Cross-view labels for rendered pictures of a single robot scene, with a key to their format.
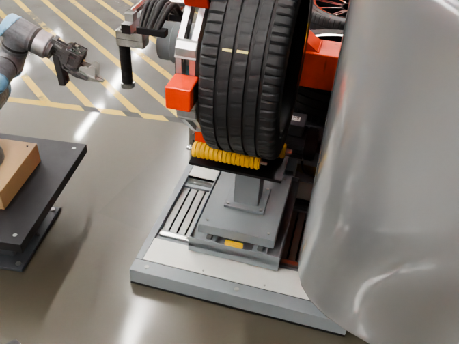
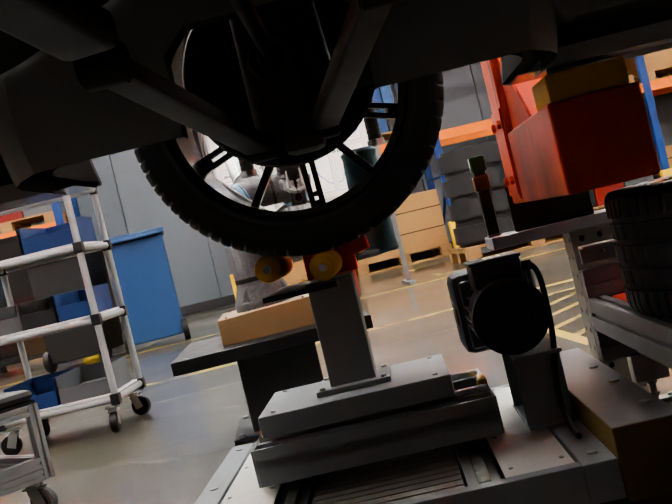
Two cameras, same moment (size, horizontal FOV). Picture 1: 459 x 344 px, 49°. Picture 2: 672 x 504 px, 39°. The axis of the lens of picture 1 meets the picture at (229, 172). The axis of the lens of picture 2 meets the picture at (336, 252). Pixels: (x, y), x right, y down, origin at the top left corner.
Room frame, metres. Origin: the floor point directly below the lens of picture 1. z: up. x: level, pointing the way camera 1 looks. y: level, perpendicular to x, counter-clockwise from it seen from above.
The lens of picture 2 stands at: (1.22, -2.10, 0.54)
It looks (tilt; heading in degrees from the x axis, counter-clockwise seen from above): 1 degrees down; 80
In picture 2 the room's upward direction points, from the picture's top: 14 degrees counter-clockwise
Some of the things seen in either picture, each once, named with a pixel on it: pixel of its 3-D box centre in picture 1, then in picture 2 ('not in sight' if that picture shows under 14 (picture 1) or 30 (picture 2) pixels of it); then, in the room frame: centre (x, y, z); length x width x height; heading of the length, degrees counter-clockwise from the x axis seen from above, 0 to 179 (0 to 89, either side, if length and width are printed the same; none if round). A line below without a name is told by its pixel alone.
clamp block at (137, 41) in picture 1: (132, 36); not in sight; (1.46, 0.32, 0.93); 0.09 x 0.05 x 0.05; 77
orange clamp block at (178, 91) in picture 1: (182, 92); not in sight; (1.27, 0.15, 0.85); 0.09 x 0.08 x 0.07; 167
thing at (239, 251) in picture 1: (247, 211); (377, 423); (1.57, -0.09, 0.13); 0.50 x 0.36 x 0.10; 167
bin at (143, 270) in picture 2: not in sight; (146, 289); (0.96, 6.17, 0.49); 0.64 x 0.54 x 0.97; 91
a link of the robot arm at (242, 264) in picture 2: not in sight; (252, 248); (1.48, 0.95, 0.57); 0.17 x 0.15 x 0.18; 0
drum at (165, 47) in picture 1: (191, 44); not in sight; (1.59, 0.15, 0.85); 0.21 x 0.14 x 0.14; 77
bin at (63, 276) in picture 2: not in sight; (76, 306); (0.35, 6.24, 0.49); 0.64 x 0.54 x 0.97; 74
